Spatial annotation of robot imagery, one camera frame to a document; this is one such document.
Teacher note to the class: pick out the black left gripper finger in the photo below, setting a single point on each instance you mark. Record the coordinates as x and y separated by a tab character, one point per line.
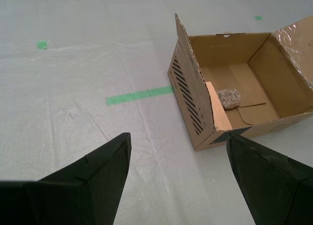
274	186
73	193

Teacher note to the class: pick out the light wooden block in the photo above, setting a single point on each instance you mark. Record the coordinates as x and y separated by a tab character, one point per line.
218	112

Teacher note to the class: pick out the speckled beige rock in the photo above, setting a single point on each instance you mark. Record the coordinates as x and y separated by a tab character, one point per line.
229	99

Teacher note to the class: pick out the brown cardboard box with flaps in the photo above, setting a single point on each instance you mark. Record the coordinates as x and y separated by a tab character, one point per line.
264	71

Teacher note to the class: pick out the long green tape strip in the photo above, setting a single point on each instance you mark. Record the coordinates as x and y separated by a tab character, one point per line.
139	96

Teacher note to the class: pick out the white plastic table cover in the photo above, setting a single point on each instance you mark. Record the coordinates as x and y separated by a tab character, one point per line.
73	71

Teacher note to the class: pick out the green tape piece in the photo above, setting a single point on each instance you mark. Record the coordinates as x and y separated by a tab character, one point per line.
42	44
258	17

